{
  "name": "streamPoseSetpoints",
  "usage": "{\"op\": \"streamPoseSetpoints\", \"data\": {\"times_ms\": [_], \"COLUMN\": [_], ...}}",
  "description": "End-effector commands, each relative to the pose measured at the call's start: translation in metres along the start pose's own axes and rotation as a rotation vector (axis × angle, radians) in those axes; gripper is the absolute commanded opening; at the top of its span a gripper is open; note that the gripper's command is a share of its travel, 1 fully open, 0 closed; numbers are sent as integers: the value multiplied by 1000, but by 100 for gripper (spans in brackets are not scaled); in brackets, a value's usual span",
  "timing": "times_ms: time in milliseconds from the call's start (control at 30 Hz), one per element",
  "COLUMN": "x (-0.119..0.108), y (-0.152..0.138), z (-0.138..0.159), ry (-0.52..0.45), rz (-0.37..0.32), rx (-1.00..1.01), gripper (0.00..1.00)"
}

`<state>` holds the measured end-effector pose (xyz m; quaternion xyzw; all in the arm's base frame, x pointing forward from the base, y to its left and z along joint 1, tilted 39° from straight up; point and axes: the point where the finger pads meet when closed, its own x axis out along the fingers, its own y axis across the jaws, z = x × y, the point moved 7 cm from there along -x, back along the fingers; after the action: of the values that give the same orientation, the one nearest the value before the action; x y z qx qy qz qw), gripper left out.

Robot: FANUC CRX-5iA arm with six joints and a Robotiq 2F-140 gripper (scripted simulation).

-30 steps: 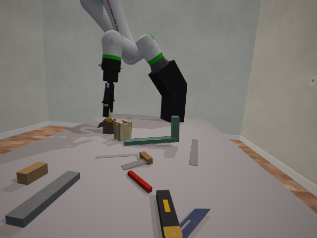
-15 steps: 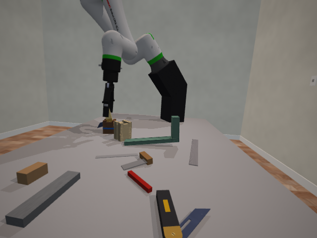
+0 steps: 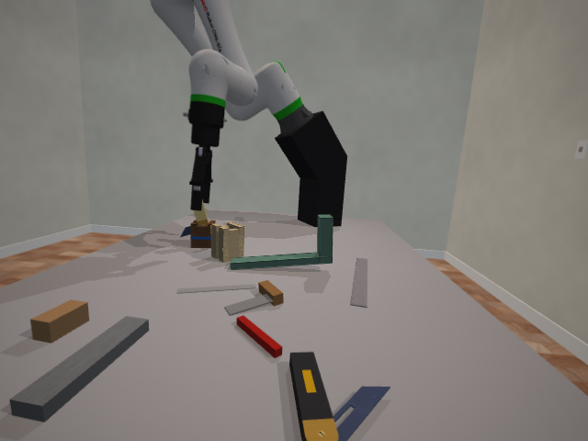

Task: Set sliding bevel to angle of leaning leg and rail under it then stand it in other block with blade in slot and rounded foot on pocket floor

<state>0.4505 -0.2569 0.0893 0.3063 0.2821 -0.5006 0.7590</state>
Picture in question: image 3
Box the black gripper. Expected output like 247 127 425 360
189 124 221 211

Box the green l-shaped frame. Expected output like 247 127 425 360
230 214 334 270

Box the black sliding bevel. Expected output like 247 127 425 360
289 352 390 441

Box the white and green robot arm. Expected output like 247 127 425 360
150 0 313 136

